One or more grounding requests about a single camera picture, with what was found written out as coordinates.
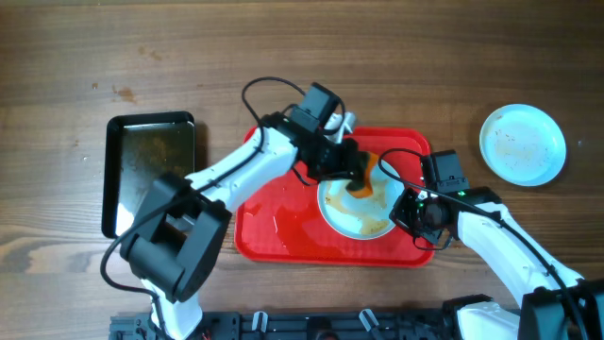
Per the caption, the orange green scrub sponge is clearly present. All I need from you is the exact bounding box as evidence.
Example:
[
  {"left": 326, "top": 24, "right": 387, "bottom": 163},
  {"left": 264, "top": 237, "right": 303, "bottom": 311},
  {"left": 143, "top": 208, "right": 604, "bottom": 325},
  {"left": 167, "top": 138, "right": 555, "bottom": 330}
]
[{"left": 345, "top": 151, "right": 378, "bottom": 198}]

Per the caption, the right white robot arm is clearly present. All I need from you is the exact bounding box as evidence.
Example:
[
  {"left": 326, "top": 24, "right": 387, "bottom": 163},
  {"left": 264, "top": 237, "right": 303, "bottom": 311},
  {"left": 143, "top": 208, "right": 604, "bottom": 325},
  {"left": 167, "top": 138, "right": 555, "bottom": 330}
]
[{"left": 390, "top": 150, "right": 603, "bottom": 339}]

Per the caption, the black mounting rail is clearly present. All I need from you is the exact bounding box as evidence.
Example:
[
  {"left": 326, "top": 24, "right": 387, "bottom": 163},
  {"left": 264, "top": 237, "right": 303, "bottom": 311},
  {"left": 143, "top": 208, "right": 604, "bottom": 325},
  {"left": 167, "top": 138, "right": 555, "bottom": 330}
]
[{"left": 109, "top": 309, "right": 454, "bottom": 340}]

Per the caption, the red plastic tray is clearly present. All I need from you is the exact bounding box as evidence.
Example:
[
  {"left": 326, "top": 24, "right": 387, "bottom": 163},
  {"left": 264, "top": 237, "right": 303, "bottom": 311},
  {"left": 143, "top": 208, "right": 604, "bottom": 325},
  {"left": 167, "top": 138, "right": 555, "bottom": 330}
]
[{"left": 234, "top": 127, "right": 433, "bottom": 268}]

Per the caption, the light blue plate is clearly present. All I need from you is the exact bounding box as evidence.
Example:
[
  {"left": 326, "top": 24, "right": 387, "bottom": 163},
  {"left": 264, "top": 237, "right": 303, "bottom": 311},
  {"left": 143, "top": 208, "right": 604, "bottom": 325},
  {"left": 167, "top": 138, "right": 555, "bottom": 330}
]
[
  {"left": 317, "top": 165, "right": 405, "bottom": 241},
  {"left": 478, "top": 104, "right": 567, "bottom": 187}
]

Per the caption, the black water basin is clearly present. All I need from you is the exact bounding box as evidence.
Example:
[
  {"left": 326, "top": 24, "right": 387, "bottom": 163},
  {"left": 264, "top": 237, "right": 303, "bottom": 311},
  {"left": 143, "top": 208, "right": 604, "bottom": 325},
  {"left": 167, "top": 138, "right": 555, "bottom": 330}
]
[{"left": 101, "top": 111, "right": 196, "bottom": 239}]

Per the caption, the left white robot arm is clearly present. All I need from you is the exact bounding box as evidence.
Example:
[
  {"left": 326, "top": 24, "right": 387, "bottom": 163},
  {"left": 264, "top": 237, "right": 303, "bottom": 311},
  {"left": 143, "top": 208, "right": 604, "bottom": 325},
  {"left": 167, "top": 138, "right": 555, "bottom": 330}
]
[{"left": 119, "top": 83, "right": 367, "bottom": 339}]

